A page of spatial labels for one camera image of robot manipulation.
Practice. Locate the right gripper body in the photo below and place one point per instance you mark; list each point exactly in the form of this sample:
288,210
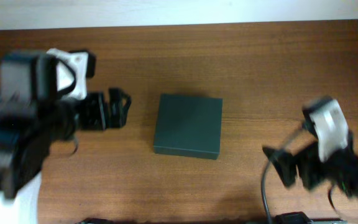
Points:
340,168

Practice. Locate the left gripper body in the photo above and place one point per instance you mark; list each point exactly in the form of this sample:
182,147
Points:
93,116

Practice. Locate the dark green box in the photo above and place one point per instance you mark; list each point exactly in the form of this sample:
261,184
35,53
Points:
189,126

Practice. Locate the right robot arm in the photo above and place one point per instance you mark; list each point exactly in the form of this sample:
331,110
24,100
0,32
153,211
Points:
290,138

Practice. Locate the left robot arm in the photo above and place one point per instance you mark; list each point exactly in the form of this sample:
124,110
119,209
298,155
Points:
43,100

